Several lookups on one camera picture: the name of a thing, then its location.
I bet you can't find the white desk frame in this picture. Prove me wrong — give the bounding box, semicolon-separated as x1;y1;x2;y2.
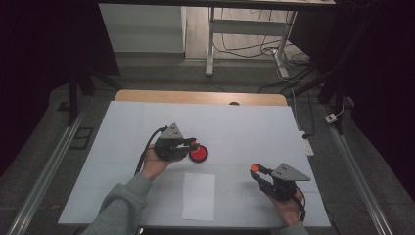
97;0;337;79

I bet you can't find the person's left hand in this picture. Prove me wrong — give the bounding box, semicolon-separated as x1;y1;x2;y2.
140;145;171;182

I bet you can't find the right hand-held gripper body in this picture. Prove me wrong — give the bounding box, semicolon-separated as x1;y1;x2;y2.
258;162;311;202

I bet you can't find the black curtain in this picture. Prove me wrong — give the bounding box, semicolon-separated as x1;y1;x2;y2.
0;0;120;178
288;0;415;201

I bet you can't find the black metal stand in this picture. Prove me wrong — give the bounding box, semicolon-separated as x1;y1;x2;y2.
287;19;373;135
67;70;122;127

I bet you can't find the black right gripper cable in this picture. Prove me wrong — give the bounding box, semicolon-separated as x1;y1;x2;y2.
293;185;307;223

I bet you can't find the white cabinet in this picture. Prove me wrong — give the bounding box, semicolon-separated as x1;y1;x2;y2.
98;3;187;54

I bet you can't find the large white table cover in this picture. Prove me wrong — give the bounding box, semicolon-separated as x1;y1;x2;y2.
58;100;332;228

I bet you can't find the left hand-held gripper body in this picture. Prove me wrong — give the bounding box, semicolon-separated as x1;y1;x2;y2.
154;122;190;163

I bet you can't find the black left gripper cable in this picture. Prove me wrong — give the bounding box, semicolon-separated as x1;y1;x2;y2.
134;126;168;177

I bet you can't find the metal floor rail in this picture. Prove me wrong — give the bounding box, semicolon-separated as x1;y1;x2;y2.
321;104;395;235
6;107;90;235

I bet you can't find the round red ink pad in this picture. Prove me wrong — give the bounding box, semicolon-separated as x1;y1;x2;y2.
188;144;209;164

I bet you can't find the white paper sheet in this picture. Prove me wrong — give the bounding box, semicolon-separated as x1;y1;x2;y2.
181;172;216;222

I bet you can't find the dark floor plate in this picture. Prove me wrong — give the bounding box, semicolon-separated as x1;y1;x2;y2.
69;126;95;151

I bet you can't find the white power strip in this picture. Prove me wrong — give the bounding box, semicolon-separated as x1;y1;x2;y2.
299;130;315;157

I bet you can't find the tangle of black floor cables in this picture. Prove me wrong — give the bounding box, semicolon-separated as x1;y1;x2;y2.
213;8;315;94

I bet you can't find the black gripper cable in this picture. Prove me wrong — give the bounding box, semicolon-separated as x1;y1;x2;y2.
134;126;168;177
293;185;307;223

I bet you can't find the person's right hand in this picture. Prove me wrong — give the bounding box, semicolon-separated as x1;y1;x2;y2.
265;190;304;228

